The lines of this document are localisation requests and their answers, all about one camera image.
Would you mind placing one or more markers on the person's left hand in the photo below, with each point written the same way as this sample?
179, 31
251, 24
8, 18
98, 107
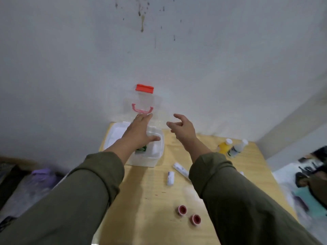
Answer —
138, 132

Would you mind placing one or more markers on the person's right hand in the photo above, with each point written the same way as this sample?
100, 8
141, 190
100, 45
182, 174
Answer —
185, 131

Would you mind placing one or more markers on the green medicine box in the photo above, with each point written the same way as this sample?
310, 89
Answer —
141, 149

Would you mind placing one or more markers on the white first aid box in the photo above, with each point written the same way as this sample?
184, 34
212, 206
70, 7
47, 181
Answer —
145, 160

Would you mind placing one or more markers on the long blue print bandage roll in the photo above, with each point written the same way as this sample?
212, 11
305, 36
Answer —
181, 170

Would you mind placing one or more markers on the yellow liquid bottle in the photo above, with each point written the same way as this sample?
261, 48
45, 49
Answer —
224, 147

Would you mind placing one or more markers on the short blue print bandage roll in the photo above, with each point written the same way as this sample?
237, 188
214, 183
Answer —
170, 178

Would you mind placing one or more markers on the white plastic bottle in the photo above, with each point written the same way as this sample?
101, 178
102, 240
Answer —
236, 149

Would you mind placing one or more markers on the red core tape roll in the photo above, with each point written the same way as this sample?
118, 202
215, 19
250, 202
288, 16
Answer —
182, 210
196, 220

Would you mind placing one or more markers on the person's left forearm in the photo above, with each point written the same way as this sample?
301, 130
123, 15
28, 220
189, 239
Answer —
76, 201

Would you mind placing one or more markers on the person's right forearm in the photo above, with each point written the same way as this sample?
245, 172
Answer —
242, 206

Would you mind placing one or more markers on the wooden table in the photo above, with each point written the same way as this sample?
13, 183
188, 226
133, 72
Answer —
148, 201

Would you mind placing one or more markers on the teal plastic stool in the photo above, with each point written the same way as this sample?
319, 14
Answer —
314, 209

